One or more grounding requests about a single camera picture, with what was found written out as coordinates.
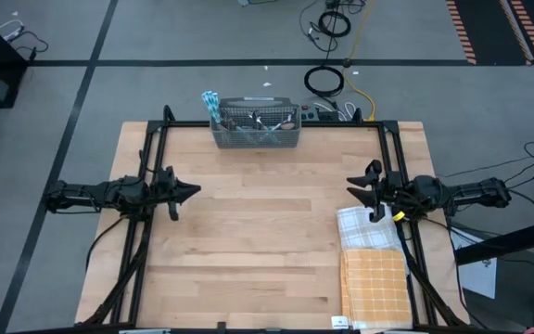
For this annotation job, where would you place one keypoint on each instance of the grey mesh cutlery basket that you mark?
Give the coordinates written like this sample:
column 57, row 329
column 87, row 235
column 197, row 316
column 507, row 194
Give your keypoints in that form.
column 258, row 144

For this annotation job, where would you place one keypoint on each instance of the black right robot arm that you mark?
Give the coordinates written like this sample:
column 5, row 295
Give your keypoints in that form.
column 475, row 195

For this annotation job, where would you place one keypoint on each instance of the small white label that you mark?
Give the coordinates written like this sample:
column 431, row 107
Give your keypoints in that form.
column 339, row 321

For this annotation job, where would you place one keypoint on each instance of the small black clip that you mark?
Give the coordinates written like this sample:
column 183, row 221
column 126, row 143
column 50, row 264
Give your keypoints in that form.
column 221, row 326

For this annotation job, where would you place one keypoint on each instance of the black orange-striped floor mat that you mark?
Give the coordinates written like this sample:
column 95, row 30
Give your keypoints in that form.
column 485, row 28

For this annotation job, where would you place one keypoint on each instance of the white plaid cloth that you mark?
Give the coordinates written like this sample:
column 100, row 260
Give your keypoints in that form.
column 364, row 232

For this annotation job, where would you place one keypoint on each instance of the orange plaid cloth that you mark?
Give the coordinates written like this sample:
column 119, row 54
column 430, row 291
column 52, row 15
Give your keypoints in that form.
column 376, row 290

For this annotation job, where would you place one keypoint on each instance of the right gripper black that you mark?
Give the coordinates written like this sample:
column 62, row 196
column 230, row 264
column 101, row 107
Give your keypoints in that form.
column 390, row 192

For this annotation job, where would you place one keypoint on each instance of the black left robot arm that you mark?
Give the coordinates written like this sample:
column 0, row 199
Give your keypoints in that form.
column 86, row 195

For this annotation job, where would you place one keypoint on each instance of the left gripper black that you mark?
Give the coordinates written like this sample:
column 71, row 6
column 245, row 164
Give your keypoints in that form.
column 172, row 192

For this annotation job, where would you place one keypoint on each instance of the white paper sheet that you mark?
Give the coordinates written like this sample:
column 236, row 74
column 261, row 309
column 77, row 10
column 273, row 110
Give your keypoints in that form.
column 478, row 278

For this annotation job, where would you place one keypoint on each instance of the black adapter box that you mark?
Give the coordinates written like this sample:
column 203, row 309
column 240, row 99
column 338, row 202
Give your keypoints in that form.
column 328, row 116

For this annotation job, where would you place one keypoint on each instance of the grey power strip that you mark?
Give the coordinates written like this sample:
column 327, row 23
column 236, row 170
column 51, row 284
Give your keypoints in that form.
column 311, row 113

